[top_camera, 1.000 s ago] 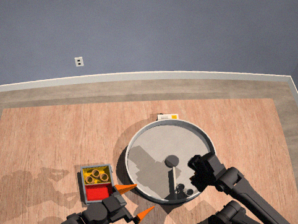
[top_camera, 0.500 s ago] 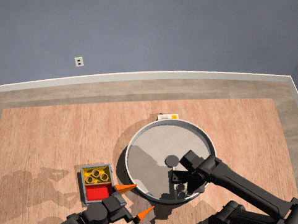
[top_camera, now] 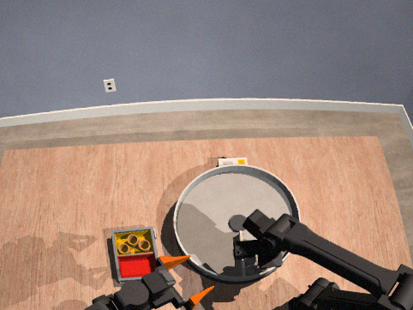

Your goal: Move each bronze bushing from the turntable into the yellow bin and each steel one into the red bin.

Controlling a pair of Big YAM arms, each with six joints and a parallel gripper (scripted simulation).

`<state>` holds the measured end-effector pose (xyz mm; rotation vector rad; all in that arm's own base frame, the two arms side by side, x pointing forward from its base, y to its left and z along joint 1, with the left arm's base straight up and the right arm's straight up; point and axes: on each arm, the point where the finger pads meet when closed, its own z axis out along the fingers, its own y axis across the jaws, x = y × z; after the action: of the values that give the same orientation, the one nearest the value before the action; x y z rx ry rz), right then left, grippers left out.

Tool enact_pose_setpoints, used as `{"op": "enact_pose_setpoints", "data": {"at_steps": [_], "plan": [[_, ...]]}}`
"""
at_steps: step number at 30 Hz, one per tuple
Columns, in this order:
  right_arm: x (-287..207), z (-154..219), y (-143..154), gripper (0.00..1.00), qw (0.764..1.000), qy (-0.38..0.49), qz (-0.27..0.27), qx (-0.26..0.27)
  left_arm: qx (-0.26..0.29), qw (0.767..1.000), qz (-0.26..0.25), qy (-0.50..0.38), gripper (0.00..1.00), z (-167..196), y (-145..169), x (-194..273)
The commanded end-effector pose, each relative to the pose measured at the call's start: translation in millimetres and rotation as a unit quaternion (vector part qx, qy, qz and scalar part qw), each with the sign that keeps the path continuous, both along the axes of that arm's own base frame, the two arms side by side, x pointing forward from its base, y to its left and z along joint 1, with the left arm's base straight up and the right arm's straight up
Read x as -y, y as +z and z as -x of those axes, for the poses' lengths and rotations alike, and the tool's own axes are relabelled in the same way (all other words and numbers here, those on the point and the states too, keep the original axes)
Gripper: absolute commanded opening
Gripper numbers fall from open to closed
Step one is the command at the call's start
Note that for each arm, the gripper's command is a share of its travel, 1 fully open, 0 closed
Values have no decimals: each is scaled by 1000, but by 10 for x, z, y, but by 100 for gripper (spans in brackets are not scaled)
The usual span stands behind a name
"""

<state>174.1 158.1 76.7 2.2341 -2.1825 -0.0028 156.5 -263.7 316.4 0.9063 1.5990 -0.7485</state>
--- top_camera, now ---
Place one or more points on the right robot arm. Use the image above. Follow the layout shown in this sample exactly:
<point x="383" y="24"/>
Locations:
<point x="288" y="234"/>

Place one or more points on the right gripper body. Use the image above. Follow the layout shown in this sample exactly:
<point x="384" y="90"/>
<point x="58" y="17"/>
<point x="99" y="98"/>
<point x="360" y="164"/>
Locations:
<point x="275" y="262"/>

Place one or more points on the yellow bin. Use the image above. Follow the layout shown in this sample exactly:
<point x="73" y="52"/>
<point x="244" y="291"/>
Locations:
<point x="142" y="235"/>

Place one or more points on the bronze bushing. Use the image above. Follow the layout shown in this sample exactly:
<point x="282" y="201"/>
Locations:
<point x="131" y="237"/>
<point x="144" y="242"/>
<point x="123" y="245"/>

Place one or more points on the red bin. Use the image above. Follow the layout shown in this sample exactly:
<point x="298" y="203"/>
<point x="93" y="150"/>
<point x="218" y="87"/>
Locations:
<point x="136" y="265"/>

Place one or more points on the divided red and yellow tray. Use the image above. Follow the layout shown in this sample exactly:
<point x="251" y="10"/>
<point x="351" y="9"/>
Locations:
<point x="113" y="232"/>

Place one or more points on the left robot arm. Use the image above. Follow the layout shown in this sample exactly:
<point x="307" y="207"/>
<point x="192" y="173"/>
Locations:
<point x="134" y="295"/>

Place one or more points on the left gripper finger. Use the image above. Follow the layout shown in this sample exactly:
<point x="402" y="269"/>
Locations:
<point x="194" y="300"/>
<point x="173" y="261"/>

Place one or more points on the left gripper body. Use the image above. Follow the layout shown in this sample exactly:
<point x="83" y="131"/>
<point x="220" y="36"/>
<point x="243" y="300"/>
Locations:
<point x="178" y="301"/>

